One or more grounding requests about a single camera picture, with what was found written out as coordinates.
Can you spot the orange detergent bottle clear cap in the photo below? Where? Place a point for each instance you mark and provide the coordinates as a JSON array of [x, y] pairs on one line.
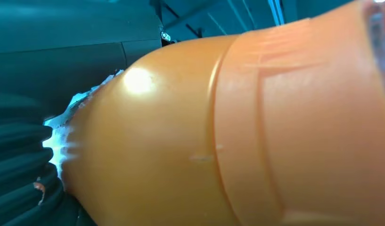
[[226, 140]]

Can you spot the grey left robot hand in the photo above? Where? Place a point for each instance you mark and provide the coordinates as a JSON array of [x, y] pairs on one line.
[[55, 46]]

